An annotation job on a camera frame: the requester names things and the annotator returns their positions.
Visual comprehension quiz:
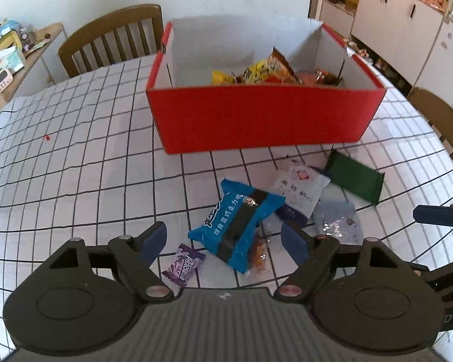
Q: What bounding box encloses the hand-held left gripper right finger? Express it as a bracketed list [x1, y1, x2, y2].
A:
[274, 223, 416, 305]

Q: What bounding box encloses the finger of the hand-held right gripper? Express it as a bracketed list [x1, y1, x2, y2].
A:
[413, 203, 453, 230]

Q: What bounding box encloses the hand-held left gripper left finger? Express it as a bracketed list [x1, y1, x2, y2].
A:
[41, 221, 173, 305]

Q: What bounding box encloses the clear packet with orange snack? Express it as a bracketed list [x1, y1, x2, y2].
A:
[249, 229, 271, 275]

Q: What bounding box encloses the purple candy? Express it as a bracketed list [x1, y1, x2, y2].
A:
[161, 243, 207, 283]

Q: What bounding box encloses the pale blue clear packet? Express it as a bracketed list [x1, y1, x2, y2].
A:
[313, 199, 364, 244]

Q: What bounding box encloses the white snack packet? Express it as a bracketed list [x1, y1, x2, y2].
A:
[268, 157, 332, 227]

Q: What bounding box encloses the blue snack packet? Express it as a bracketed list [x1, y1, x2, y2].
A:
[188, 179, 287, 274]

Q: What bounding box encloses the dark green snack packet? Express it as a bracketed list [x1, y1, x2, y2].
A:
[324, 149, 386, 206]

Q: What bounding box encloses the red cardboard box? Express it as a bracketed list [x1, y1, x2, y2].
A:
[145, 14, 387, 155]

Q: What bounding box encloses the orange-brown snack packet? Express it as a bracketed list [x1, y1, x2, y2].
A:
[301, 67, 343, 86]

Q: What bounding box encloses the red and yellow chips bag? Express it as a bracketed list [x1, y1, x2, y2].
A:
[242, 47, 303, 85]

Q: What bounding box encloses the yellow candy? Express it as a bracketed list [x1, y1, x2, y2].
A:
[211, 70, 237, 86]

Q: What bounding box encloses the wooden slat-back chair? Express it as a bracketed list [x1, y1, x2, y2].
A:
[407, 87, 453, 176]
[58, 4, 164, 78]

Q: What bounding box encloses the wooden-top side cabinet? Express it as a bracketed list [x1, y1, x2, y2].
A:
[0, 23, 68, 116]

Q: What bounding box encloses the white kitchen timer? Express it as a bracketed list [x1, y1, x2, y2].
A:
[0, 69, 14, 93]

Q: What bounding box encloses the yellow box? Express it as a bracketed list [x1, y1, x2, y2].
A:
[0, 32, 24, 54]

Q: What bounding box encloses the white wall cabinet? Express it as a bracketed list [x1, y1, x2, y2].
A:
[321, 0, 453, 112]

